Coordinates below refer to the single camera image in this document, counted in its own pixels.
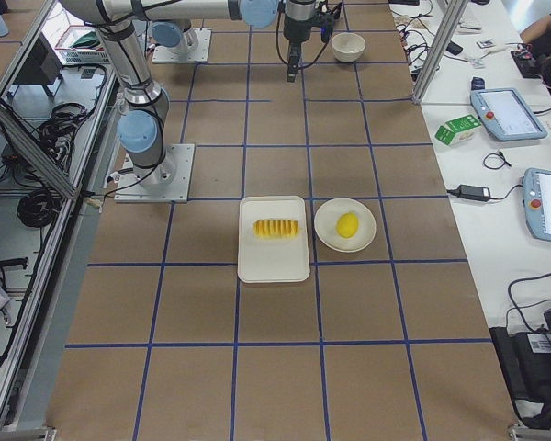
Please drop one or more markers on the yellow sliced bread loaf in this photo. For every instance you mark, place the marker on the yellow sliced bread loaf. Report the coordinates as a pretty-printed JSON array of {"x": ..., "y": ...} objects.
[{"x": 276, "y": 229}]

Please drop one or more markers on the aluminium frame post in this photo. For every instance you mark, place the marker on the aluminium frame post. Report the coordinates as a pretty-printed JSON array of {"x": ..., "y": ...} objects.
[{"x": 443, "y": 35}]

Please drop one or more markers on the black smartphone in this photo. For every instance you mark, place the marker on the black smartphone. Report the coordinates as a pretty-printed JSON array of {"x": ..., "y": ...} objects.
[{"x": 454, "y": 48}]

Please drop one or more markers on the blue teach pendant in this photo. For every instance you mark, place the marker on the blue teach pendant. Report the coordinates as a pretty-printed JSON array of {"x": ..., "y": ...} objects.
[
  {"x": 537, "y": 202},
  {"x": 505, "y": 115}
]

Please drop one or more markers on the cream rectangular tray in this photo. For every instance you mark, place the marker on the cream rectangular tray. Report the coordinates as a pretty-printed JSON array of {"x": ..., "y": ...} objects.
[{"x": 276, "y": 260}]

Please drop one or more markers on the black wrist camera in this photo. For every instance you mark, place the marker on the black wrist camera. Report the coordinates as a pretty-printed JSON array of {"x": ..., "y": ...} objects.
[{"x": 326, "y": 25}]

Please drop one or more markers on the cream round plate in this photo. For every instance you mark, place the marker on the cream round plate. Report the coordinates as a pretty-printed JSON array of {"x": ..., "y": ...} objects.
[{"x": 325, "y": 225}]

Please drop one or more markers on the yellow lemon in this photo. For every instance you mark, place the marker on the yellow lemon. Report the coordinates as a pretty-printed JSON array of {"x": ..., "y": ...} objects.
[{"x": 347, "y": 225}]

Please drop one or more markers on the green white carton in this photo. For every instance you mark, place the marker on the green white carton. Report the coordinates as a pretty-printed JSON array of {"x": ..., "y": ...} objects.
[{"x": 457, "y": 130}]

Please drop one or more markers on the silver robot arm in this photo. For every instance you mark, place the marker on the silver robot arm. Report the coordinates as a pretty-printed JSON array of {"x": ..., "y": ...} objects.
[
  {"x": 113, "y": 23},
  {"x": 177, "y": 35}
]

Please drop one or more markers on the far blue teach pendant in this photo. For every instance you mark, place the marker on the far blue teach pendant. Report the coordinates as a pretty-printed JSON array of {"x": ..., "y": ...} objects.
[{"x": 505, "y": 115}]

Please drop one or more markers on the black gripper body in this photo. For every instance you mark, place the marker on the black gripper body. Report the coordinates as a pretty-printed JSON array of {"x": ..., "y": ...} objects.
[{"x": 295, "y": 28}]

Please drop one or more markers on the black power adapter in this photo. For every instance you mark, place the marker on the black power adapter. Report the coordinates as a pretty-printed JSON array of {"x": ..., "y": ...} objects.
[{"x": 474, "y": 193}]

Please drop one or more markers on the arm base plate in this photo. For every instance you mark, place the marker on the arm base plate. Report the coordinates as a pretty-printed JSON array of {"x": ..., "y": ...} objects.
[
  {"x": 162, "y": 55},
  {"x": 169, "y": 182}
]

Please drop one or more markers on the cream bowl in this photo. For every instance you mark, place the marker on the cream bowl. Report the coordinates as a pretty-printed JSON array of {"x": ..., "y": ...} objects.
[{"x": 347, "y": 47}]

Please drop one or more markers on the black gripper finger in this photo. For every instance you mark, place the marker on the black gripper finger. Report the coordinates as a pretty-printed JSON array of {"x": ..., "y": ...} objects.
[{"x": 293, "y": 61}]

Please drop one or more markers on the near blue teach pendant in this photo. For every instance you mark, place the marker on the near blue teach pendant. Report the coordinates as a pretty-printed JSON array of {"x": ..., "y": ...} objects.
[{"x": 537, "y": 202}]

